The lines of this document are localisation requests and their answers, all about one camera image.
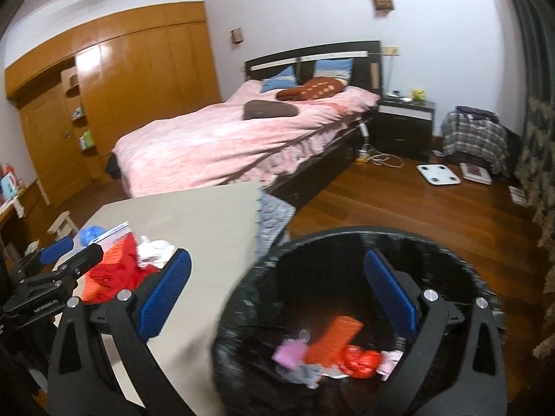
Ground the black nightstand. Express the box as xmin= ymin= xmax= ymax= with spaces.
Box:
xmin=375 ymin=99 xmax=436 ymax=163

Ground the red cloth bag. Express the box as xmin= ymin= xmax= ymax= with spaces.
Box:
xmin=84 ymin=232 xmax=161 ymax=305

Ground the plaid cloth covered chair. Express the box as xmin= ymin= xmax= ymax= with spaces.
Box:
xmin=441 ymin=106 xmax=509 ymax=175

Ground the black lined trash bin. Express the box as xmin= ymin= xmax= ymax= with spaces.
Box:
xmin=212 ymin=226 xmax=502 ymax=415

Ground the right wall lamp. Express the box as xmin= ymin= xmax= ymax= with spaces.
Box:
xmin=372 ymin=0 xmax=394 ymax=14

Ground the blue plastic bag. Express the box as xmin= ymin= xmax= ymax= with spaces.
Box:
xmin=78 ymin=225 xmax=106 ymax=247

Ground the grey quilted cloth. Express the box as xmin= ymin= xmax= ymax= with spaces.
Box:
xmin=255 ymin=190 xmax=296 ymax=258

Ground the right blue patterned pillow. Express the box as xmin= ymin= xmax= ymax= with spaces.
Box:
xmin=313 ymin=58 xmax=354 ymax=84

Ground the yellow plush toy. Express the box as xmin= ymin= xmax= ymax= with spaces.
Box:
xmin=411 ymin=88 xmax=426 ymax=102

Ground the left wall lamp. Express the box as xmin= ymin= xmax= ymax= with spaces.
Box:
xmin=230 ymin=28 xmax=245 ymax=45

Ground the white small stool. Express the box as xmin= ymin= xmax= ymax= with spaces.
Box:
xmin=47 ymin=210 xmax=79 ymax=241

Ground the left blue pillow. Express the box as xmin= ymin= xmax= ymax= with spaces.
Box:
xmin=261 ymin=65 xmax=298 ymax=93

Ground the bed with pink cover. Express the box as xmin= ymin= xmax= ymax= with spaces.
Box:
xmin=112 ymin=80 xmax=379 ymax=197

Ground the white pink floor scale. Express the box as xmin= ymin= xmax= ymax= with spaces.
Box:
xmin=459 ymin=163 xmax=492 ymax=185

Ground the white tissue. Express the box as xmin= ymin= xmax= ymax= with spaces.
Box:
xmin=136 ymin=236 xmax=176 ymax=269

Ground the wall lamp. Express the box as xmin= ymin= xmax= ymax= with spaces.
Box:
xmin=230 ymin=28 xmax=245 ymax=45
xmin=372 ymin=0 xmax=394 ymax=14

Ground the wooden wardrobe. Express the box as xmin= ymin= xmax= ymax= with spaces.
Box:
xmin=5 ymin=2 xmax=221 ymax=207

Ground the pink small bag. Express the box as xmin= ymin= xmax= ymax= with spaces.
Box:
xmin=272 ymin=339 xmax=309 ymax=370

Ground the white bathroom scale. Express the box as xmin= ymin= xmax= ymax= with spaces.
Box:
xmin=416 ymin=163 xmax=461 ymax=186

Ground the brown cushion on bed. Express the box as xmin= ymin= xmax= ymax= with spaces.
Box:
xmin=243 ymin=99 xmax=299 ymax=120

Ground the dark patterned curtain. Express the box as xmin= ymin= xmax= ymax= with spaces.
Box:
xmin=497 ymin=0 xmax=555 ymax=361

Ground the white cable on floor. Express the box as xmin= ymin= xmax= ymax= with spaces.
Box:
xmin=356 ymin=120 xmax=407 ymax=169

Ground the red dotted pillow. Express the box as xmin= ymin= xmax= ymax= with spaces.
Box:
xmin=276 ymin=77 xmax=347 ymax=102

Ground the wooden side desk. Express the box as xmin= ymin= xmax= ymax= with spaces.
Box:
xmin=1 ymin=163 xmax=41 ymax=268

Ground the black bed headboard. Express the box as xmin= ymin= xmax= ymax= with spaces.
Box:
xmin=244 ymin=41 xmax=383 ymax=96

